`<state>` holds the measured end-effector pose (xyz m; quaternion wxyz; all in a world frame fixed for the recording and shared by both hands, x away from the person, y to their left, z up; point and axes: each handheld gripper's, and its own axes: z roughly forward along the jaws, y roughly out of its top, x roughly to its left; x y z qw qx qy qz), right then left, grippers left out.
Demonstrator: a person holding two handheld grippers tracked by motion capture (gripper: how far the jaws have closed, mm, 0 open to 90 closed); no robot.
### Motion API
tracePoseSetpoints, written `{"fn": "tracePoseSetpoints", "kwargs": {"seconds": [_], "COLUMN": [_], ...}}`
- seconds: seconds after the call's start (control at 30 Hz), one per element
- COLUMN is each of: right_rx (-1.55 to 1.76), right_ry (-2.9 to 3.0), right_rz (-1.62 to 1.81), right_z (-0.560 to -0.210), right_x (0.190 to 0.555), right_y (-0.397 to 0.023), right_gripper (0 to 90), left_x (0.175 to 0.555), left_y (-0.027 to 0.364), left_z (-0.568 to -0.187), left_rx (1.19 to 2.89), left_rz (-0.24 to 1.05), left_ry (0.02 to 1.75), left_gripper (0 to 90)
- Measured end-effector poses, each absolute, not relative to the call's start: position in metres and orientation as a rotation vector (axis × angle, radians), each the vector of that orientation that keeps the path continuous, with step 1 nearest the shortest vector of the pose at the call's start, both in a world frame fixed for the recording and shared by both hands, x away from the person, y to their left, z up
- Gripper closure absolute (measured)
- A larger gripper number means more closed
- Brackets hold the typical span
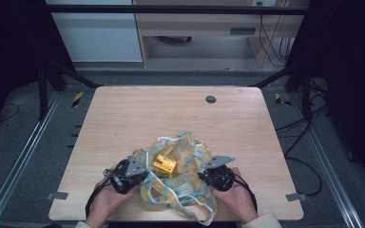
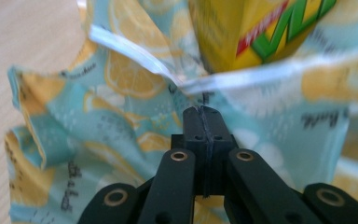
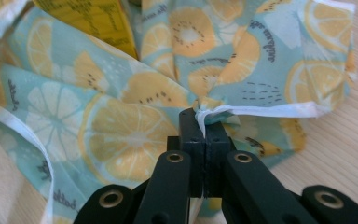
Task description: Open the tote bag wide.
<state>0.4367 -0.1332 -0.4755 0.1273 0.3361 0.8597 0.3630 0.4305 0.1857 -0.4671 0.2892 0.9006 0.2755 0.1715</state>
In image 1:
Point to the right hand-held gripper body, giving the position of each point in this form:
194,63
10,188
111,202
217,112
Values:
220,179

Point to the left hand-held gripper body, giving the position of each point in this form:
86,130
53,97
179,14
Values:
125,179

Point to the orange print fabric bag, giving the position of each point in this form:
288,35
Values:
183,190

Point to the person's left hand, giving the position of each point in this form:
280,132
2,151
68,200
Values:
107,202

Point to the person's right hand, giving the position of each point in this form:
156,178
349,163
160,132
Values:
237,202

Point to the grey table grommet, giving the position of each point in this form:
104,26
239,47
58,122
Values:
210,99

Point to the yellow black tape piece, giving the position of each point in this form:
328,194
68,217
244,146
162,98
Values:
77,98
280,99

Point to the white cabinet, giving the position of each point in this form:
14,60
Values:
98,34

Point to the light wooden desk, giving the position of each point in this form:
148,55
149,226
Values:
202,23

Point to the black curtain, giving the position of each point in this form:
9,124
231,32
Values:
9,57
351,79

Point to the grey metal bracket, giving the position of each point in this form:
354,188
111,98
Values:
296,197
57,195

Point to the aluminium floor rail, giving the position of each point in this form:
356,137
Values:
19,158
329,164

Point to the black diagonal frame brace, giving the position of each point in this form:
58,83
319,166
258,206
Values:
76,76
275,76

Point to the black frame post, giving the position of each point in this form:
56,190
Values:
42,95
306,95

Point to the black horizontal frame bar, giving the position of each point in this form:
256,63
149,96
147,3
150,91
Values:
171,9

